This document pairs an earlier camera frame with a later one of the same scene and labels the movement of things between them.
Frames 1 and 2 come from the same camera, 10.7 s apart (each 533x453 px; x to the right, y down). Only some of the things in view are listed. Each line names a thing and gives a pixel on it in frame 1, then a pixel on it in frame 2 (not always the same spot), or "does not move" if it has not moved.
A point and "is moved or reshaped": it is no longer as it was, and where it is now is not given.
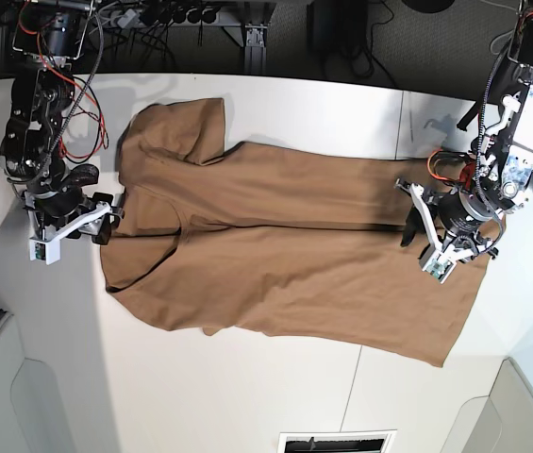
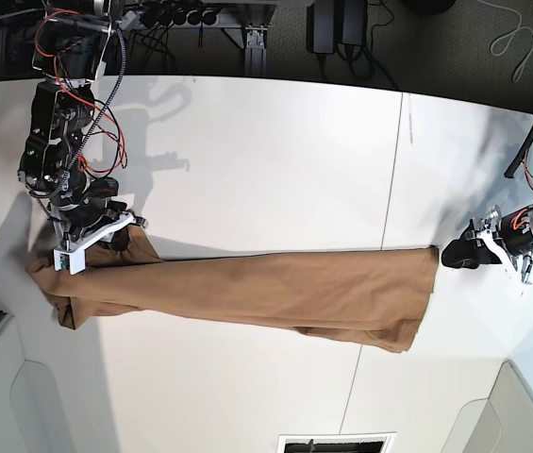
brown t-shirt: (276, 242) is moved or reshaped
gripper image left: (58, 209) → (104, 220)
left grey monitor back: (12, 403) does not move
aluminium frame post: (256, 49) does not move
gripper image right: (458, 226) → (522, 230)
